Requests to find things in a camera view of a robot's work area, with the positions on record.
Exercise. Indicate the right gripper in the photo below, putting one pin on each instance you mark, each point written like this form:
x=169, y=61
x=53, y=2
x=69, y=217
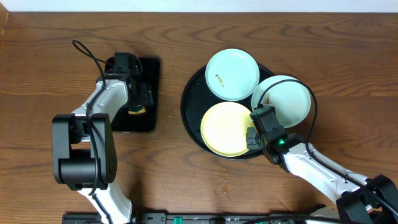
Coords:
x=250, y=134

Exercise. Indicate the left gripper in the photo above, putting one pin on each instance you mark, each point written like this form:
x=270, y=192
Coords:
x=142, y=97

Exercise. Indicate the yellow plate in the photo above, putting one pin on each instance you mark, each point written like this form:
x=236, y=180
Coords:
x=224, y=128

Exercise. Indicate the green and yellow sponge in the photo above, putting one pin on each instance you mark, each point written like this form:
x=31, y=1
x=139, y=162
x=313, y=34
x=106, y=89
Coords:
x=138, y=110

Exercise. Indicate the light blue plate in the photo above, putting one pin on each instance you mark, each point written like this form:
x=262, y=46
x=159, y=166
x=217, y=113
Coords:
x=232, y=74

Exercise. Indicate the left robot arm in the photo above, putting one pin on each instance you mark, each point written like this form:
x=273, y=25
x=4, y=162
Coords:
x=84, y=152

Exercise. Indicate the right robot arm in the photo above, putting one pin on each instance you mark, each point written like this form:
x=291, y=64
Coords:
x=359, y=199

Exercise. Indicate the black rectangular tray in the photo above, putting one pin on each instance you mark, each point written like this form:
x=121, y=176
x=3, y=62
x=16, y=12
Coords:
x=144, y=121

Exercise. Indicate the pale blue plate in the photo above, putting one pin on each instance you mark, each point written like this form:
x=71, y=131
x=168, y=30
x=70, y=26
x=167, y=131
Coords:
x=291, y=100

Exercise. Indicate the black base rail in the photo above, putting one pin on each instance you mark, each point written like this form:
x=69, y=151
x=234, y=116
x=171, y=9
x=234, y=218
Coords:
x=164, y=218

